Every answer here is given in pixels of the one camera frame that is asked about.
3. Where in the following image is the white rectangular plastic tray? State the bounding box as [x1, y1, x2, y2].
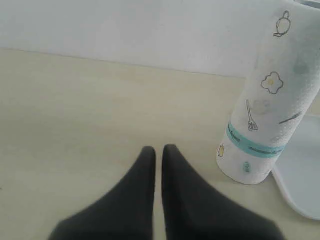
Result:
[272, 115, 320, 221]

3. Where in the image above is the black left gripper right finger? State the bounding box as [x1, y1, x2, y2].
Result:
[162, 144, 276, 240]

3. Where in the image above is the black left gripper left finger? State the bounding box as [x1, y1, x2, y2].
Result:
[49, 146, 156, 240]

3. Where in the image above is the printed white paper towel roll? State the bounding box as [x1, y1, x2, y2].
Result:
[216, 0, 320, 185]

